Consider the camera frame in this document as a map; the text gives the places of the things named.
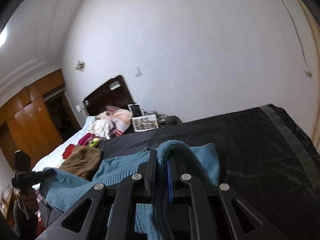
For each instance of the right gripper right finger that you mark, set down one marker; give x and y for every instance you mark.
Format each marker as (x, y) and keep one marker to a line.
(197, 210)

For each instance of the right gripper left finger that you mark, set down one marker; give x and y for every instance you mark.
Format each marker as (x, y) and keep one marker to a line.
(107, 212)

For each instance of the teal knit sweater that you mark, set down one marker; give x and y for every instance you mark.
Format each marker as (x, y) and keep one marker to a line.
(63, 189)

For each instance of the person left hand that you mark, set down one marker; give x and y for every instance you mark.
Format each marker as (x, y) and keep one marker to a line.
(27, 202)

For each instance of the white bed sheet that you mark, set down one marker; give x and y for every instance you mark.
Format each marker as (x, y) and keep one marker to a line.
(55, 159)

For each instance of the red folded garment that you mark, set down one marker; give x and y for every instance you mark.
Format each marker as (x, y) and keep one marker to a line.
(68, 151)

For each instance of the black cloth work mat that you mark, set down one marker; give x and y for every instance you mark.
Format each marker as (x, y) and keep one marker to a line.
(264, 155)

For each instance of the wooden wardrobe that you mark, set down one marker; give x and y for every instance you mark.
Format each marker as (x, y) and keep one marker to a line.
(37, 119)

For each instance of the brown fleece garment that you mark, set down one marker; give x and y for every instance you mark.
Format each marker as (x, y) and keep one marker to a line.
(83, 162)

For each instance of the magenta garment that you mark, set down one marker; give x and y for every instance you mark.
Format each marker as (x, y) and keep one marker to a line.
(86, 139)

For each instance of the white crumpled garment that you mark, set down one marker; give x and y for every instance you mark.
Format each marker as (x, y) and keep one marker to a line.
(101, 128)

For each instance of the dark wooden headboard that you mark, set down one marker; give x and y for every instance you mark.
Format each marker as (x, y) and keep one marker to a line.
(114, 92)

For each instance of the white framed tablet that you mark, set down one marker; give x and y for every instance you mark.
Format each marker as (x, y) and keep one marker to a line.
(136, 110)

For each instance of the cream curtain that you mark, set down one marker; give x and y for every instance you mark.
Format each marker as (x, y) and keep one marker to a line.
(314, 30)

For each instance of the photo collage frame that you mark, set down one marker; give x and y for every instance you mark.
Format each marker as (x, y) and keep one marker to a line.
(145, 123)

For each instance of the wall lamp fixture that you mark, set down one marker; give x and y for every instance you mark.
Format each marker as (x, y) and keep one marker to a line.
(80, 66)

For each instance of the white wall switch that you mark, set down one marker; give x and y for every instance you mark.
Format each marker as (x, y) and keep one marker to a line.
(137, 72)

